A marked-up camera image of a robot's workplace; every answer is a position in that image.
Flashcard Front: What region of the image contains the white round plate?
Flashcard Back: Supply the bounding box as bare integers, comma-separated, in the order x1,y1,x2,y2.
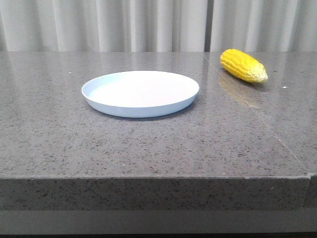
81,70,200,118

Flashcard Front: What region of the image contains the yellow corn cob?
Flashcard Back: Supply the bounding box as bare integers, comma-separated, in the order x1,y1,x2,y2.
220,49,268,83

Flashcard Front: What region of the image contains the grey pleated curtain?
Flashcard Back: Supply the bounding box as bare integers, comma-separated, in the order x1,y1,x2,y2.
0,0,317,52

